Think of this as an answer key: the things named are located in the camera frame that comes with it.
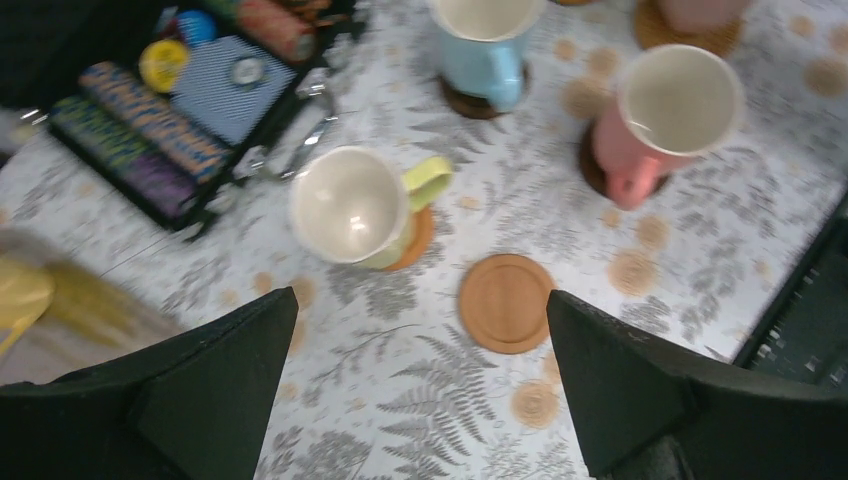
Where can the pink mug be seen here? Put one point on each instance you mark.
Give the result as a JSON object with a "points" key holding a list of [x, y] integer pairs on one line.
{"points": [[673, 104]]}

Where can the light brown wooden coaster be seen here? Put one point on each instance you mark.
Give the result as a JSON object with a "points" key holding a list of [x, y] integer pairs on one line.
{"points": [[502, 303]]}

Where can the orange wooden coaster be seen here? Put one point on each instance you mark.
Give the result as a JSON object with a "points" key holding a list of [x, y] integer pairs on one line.
{"points": [[422, 231]]}

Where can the pale yellow mug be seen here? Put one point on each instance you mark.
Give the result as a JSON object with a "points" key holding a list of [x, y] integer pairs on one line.
{"points": [[351, 206]]}

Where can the silver metal tray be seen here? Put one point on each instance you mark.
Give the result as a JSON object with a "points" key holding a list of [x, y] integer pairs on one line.
{"points": [[90, 321]]}

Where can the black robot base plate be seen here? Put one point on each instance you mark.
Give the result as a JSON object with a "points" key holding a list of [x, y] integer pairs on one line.
{"points": [[802, 335]]}

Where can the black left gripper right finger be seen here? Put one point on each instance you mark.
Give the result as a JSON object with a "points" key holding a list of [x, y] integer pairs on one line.
{"points": [[643, 407]]}

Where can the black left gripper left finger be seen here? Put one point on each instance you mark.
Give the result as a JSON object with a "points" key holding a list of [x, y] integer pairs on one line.
{"points": [[194, 406]]}

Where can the floral table mat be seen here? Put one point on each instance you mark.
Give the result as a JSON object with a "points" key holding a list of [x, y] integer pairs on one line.
{"points": [[382, 381]]}

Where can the light blue mug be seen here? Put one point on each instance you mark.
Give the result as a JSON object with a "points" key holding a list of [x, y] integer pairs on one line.
{"points": [[482, 46]]}

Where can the dark brown wooden coaster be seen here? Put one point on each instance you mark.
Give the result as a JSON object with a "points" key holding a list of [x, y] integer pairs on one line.
{"points": [[590, 169]]}

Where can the black poker chip case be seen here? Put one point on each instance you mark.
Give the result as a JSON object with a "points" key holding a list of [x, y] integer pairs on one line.
{"points": [[177, 104]]}

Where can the dark walnut wooden coaster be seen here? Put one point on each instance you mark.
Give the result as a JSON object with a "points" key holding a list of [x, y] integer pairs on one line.
{"points": [[476, 107]]}

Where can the woven cork coaster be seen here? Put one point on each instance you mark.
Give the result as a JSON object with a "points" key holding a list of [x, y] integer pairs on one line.
{"points": [[650, 30]]}

